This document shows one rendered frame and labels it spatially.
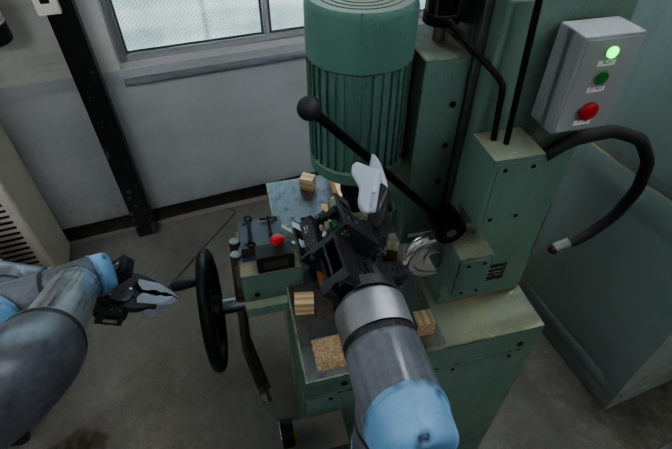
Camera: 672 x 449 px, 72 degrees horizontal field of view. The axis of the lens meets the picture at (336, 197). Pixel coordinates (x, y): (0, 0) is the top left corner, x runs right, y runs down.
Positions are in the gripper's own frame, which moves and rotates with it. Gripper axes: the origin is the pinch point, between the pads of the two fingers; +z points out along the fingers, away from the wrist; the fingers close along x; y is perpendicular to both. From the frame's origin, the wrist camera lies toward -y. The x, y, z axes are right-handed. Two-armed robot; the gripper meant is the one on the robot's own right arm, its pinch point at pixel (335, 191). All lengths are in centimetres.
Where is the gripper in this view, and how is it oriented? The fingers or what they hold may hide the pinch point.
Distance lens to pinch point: 64.0
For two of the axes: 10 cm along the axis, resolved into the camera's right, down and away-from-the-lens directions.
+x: -7.3, 6.1, 3.1
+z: -2.4, -6.5, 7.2
